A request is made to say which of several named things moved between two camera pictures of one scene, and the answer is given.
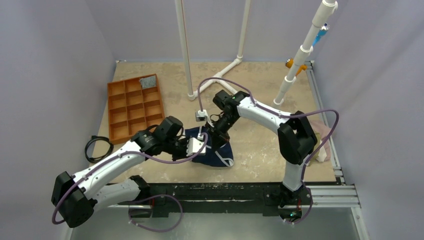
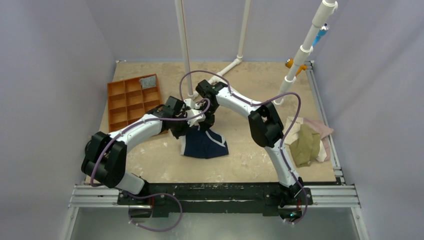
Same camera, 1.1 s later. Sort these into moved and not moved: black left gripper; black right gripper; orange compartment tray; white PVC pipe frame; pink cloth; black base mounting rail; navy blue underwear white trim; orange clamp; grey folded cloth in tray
Moved: navy blue underwear white trim; black left gripper; black right gripper
Not moved: grey folded cloth in tray; pink cloth; black base mounting rail; orange compartment tray; white PVC pipe frame; orange clamp
